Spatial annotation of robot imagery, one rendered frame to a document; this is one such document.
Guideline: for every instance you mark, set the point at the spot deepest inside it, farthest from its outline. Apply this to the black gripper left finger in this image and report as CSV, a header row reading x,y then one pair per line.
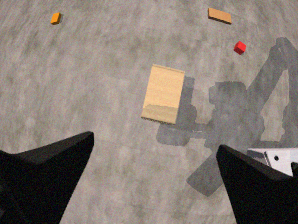
x,y
40,182

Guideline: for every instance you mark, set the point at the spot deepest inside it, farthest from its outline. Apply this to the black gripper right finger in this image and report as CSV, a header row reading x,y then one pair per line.
x,y
258,194

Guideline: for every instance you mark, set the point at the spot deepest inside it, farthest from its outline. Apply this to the small red block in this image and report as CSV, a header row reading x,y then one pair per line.
x,y
239,47

